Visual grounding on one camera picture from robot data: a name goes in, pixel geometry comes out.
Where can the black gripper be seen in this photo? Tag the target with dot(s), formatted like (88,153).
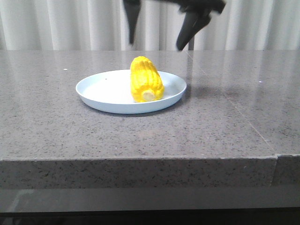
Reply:
(197,16)

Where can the yellow corn cob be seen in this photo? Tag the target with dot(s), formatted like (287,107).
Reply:
(145,82)

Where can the light blue round plate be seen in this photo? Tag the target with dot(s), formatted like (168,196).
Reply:
(110,92)

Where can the white pleated curtain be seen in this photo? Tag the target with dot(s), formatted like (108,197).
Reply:
(102,25)

